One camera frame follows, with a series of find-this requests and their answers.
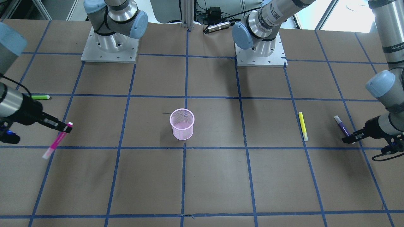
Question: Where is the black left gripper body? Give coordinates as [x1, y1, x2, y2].
[363, 116, 388, 139]

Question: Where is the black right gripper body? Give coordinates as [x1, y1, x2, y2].
[13, 100, 43, 125]

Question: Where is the pink pen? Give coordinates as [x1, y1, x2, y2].
[42, 122, 73, 160]

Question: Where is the purple pen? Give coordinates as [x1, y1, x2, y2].
[334, 115, 351, 137]

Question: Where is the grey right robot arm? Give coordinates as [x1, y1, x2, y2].
[1, 0, 149, 136]

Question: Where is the pink mesh cup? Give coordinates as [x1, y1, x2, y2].
[169, 109, 195, 140]

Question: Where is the green pen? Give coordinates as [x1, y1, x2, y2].
[31, 95, 51, 100]

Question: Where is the yellow pen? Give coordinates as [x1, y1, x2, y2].
[298, 112, 309, 141]

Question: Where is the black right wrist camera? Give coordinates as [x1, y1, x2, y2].
[0, 125, 20, 144]

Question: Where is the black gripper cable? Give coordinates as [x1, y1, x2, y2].
[371, 145, 404, 162]

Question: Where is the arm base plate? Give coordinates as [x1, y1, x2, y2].
[234, 27, 288, 67]
[81, 28, 140, 63]

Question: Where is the aluminium frame post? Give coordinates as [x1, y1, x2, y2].
[180, 0, 195, 31]

